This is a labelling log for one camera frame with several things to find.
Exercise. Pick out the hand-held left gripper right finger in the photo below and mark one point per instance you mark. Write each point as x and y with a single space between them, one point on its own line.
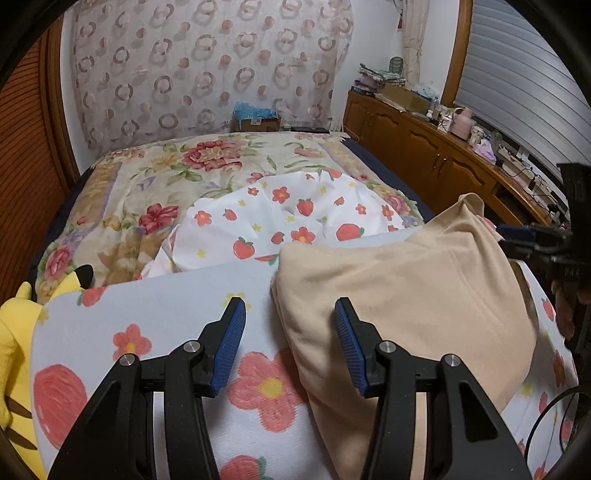
353 350

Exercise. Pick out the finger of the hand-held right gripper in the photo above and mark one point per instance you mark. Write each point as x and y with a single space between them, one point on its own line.
531 257
517 234

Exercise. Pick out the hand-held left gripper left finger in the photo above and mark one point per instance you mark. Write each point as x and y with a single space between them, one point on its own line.
228 346

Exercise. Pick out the peach printed t-shirt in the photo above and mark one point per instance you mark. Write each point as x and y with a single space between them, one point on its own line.
415 295

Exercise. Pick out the person's right hand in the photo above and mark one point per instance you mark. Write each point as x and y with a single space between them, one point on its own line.
564 307

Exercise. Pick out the strawberry flower print blanket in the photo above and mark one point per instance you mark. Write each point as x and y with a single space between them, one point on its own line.
161 323

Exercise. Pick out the white power strip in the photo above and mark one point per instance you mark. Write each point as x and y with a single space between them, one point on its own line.
512 159

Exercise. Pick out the purple tissue pack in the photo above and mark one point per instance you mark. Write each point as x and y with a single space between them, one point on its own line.
485 150

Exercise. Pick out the pink thermos jug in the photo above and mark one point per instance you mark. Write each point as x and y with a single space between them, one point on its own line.
461 122

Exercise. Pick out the wooden sideboard cabinet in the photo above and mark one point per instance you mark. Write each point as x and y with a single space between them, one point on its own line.
415 138

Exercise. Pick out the grey window blind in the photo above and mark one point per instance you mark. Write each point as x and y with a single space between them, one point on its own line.
517 69

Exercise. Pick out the large cardboard box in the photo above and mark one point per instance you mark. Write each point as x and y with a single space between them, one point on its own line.
401 97

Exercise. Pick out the floral quilt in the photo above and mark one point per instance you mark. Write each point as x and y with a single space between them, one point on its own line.
207 157

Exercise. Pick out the stack of folded cloths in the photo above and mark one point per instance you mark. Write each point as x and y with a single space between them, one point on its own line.
376 76

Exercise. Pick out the yellow plush toy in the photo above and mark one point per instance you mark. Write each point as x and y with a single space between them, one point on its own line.
11 350

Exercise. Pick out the beige lace curtain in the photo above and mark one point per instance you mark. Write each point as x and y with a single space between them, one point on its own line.
413 41

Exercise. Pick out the small cardboard box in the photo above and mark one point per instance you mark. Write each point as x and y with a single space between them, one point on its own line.
256 124

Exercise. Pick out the blue crumpled cloth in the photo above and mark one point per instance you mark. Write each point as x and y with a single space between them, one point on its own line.
251 110

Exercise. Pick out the red hanging tassel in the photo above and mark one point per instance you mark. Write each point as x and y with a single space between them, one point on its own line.
400 18

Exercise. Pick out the wooden louvered wardrobe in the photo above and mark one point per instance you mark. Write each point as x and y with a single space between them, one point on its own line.
27 161

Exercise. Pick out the circle patterned sheer curtain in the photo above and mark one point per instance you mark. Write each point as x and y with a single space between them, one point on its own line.
207 64

